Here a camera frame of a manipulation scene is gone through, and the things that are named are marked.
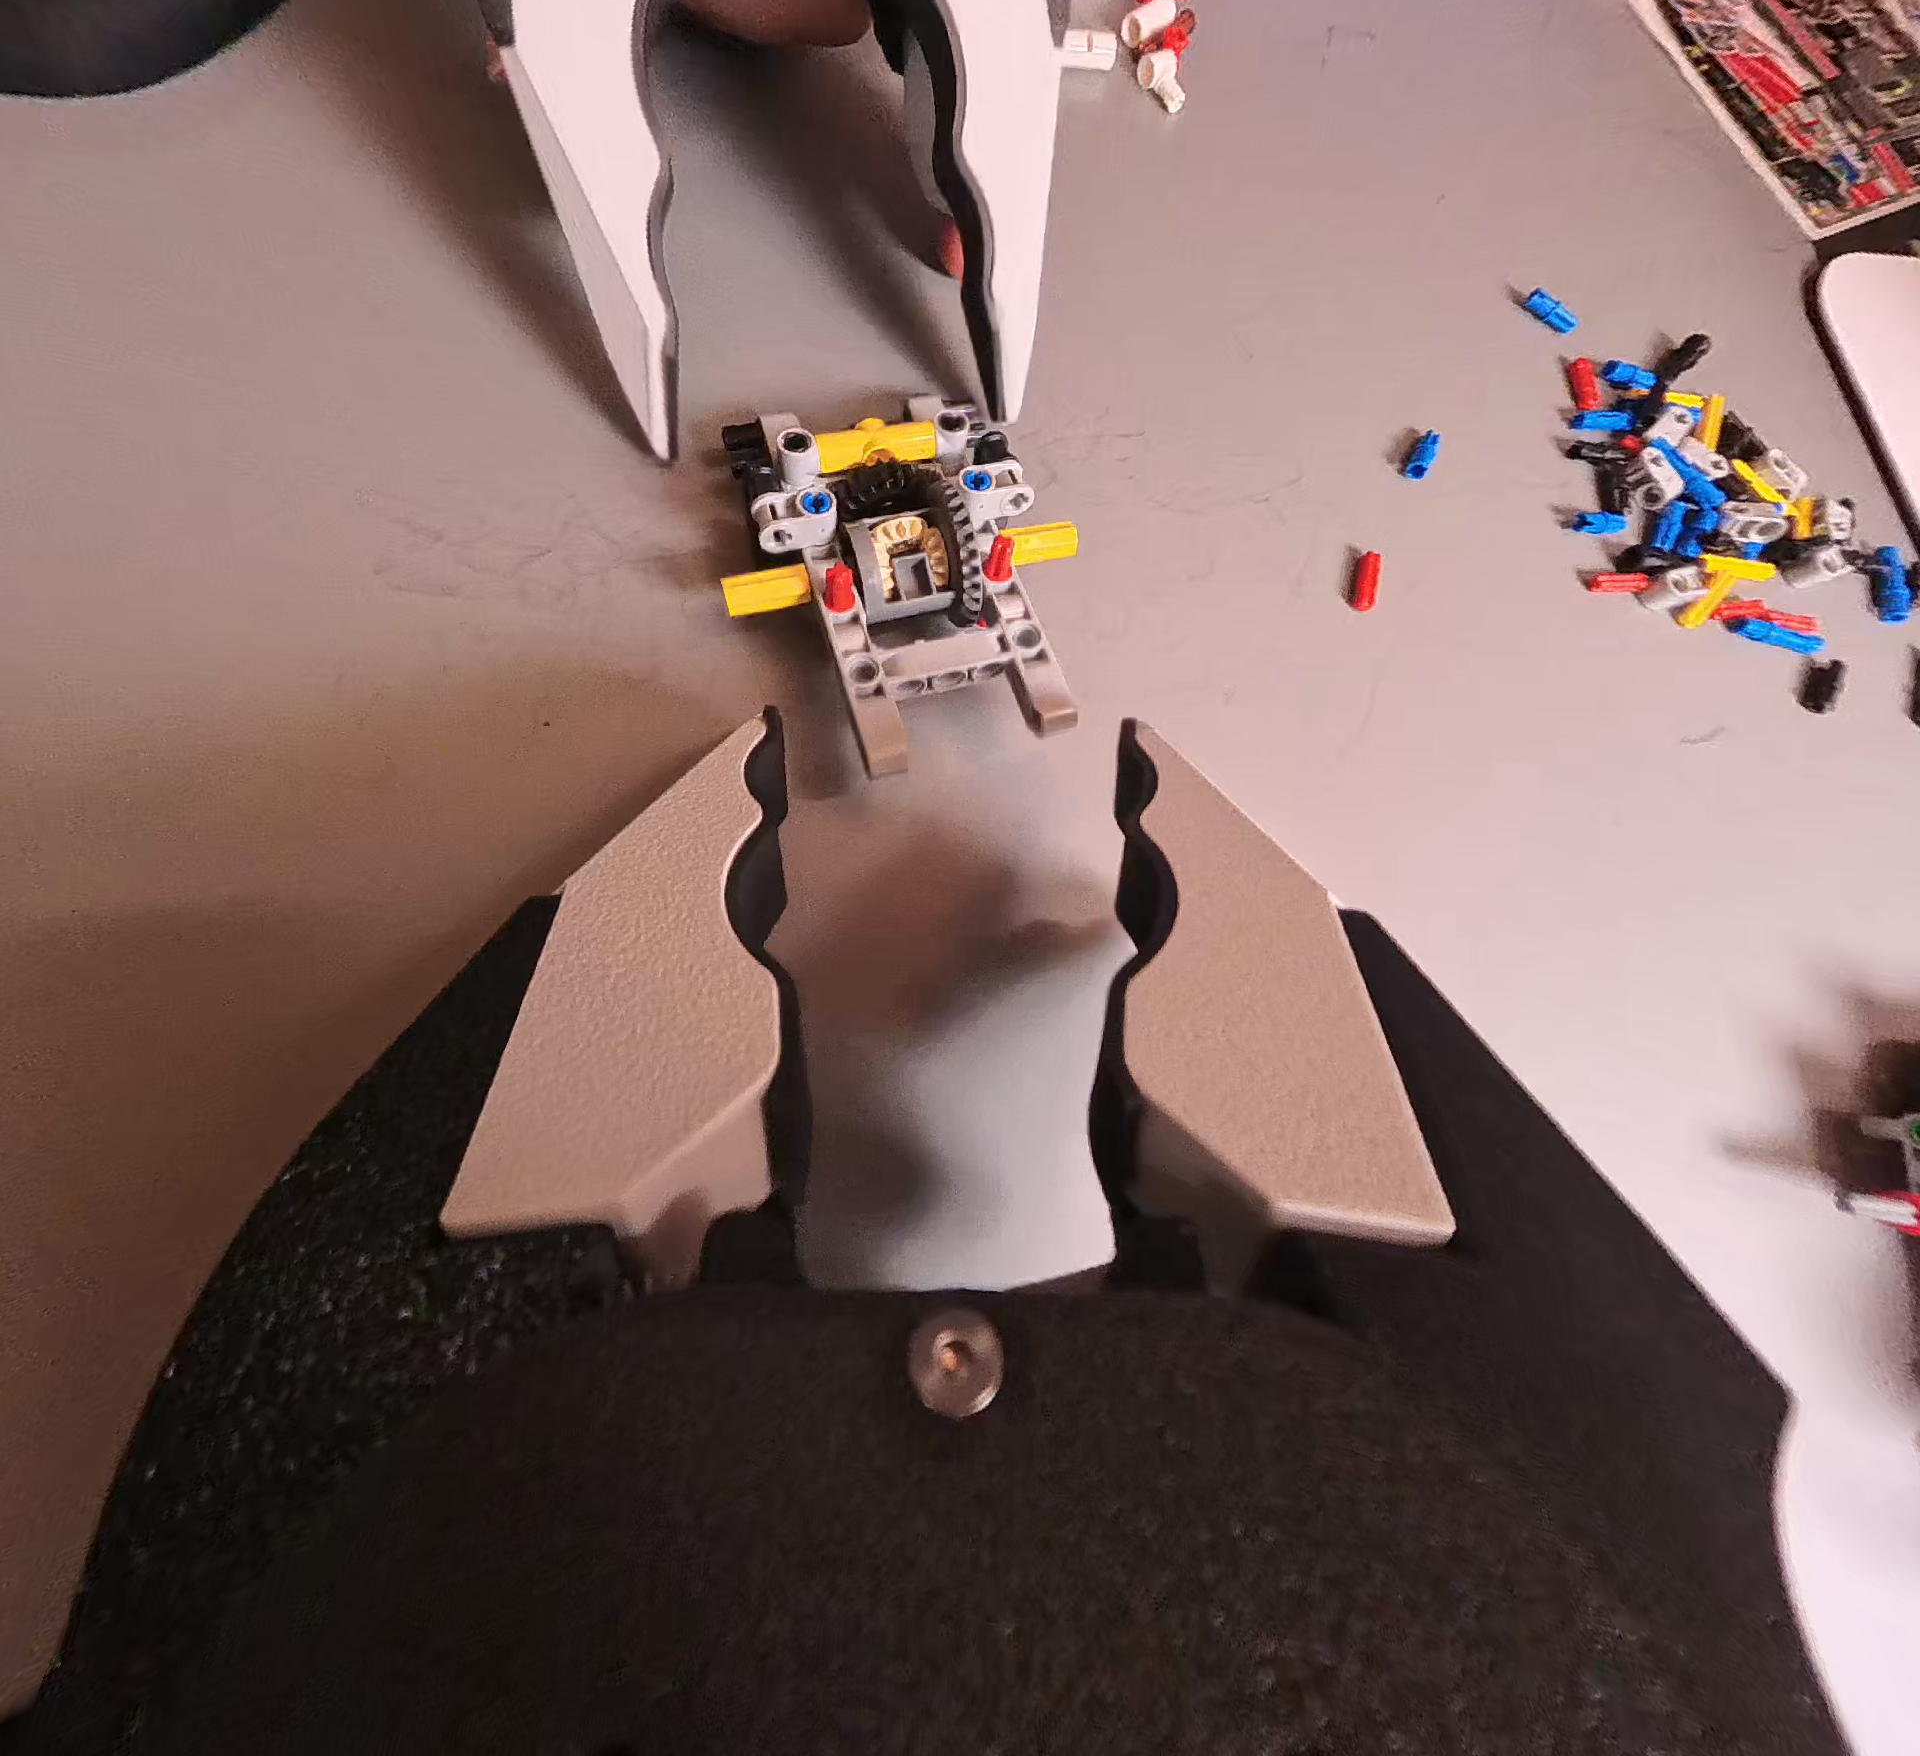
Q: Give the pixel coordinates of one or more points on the small grey lego differential assembly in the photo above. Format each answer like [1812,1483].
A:
[929,655]

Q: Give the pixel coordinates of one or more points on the blue lego pin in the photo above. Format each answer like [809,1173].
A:
[1420,456]
[1550,310]

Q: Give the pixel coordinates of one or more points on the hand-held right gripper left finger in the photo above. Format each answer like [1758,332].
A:
[645,1051]

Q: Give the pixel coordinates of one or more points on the black lego car chassis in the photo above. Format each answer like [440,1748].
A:
[1883,1157]

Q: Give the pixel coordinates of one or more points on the red lego pin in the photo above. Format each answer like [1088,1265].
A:
[1363,581]

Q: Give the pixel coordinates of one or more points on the pile of blue yellow pins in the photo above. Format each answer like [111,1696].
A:
[1711,498]

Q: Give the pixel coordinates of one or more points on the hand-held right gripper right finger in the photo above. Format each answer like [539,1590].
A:
[1275,1067]

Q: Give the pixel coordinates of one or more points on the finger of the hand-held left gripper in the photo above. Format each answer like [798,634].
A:
[580,61]
[1007,61]

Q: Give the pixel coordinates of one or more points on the white book stand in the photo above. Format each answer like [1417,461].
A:
[1883,347]

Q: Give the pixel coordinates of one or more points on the lego instruction booklet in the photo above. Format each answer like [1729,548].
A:
[1755,34]

